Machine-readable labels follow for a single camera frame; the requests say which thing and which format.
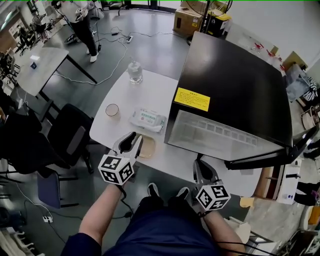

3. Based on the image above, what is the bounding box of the person's left shoe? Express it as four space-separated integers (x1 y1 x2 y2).
146 182 160 199

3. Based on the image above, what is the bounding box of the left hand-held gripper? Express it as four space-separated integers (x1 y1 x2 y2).
97 131 144 186

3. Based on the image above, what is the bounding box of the white wet wipes pack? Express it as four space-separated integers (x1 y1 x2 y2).
128 107 168 134

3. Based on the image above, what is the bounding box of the group of clear plastic jugs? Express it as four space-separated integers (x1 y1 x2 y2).
251 41 286 72

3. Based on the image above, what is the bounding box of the black mini fridge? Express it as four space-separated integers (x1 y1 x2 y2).
164 31 294 161

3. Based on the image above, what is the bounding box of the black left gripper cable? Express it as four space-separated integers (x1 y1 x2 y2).
120 189 134 219

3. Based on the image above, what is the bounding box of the white floor cable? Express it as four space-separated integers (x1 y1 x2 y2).
52 36 129 86

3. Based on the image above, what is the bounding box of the brown cardboard box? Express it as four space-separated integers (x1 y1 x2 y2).
172 6 204 39

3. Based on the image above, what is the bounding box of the black office chair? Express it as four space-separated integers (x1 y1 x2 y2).
46 103 95 175

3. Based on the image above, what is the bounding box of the person's shoe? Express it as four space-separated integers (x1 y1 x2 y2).
175 186 191 200
146 182 160 199

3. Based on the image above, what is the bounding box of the cream waste bin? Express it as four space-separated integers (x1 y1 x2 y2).
224 215 252 245

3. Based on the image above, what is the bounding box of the white cabinet black handle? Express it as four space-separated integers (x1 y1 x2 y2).
275 159 303 206

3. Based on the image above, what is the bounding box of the black yellow machine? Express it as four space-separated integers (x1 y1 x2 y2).
204 9 233 39

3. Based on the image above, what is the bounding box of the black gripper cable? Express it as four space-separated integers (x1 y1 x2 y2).
214 240 277 256
120 189 134 219

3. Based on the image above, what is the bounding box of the wooden shelf unit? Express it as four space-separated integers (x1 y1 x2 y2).
254 165 283 200

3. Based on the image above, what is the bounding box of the blue metal chair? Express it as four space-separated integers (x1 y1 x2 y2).
36 170 80 210

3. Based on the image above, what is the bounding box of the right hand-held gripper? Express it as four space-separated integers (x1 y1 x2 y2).
192 159 232 212

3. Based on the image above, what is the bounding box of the brown paper tray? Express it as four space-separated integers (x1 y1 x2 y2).
136 134 157 159

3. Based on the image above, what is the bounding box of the person's dark blue clothing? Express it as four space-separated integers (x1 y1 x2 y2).
61 194 221 256

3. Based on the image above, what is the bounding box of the striped black white fabric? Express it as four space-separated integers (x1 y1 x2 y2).
304 76 320 101

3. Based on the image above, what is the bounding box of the yellow paper scrap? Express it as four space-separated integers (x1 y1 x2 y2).
239 196 255 209

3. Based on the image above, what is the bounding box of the person's right shoe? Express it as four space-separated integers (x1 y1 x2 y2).
175 186 191 200

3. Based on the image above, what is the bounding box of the person's right forearm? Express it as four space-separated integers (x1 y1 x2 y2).
202 209 246 256

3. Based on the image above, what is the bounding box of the clear plastic cup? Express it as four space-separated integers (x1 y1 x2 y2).
104 103 121 121

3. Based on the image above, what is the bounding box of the grey side table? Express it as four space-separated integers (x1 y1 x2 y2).
15 46 99 98

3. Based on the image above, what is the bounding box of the person's left forearm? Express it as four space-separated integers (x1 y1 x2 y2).
78 183 125 246

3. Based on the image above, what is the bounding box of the yellow warning sticker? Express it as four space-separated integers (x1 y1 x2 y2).
173 87 211 113

